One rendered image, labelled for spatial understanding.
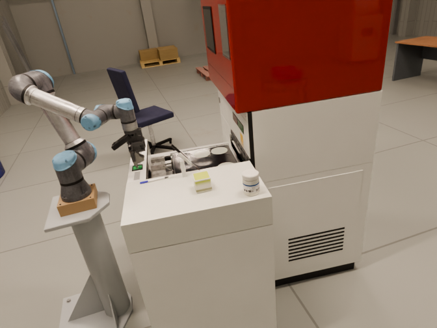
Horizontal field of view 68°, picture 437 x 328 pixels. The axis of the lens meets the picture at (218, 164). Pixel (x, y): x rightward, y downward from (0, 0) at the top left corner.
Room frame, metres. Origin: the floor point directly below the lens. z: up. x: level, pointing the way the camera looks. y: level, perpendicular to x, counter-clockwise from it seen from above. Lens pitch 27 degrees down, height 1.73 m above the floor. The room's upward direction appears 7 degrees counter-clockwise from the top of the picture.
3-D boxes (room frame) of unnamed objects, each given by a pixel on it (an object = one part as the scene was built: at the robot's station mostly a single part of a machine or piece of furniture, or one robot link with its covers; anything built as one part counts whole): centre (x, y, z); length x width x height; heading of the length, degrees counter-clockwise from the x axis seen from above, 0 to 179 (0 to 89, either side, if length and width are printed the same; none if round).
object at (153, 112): (3.88, 0.82, 0.55); 0.64 x 0.61 x 1.10; 106
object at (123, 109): (1.55, 0.42, 1.28); 0.09 x 0.08 x 0.11; 76
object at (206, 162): (1.65, 0.08, 0.90); 0.34 x 0.34 x 0.01; 7
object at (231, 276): (1.56, 0.17, 0.41); 0.96 x 0.64 x 0.82; 7
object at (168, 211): (1.26, 0.13, 0.89); 0.62 x 0.35 x 0.14; 97
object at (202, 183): (1.25, 0.08, 1.00); 0.07 x 0.07 x 0.07; 10
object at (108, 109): (1.55, 0.52, 1.28); 0.11 x 0.11 x 0.08; 76
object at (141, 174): (1.67, 0.45, 0.89); 0.55 x 0.09 x 0.14; 7
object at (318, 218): (1.91, -0.46, 0.41); 0.82 x 0.70 x 0.82; 7
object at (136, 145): (1.55, 0.41, 1.12); 0.09 x 0.08 x 0.12; 97
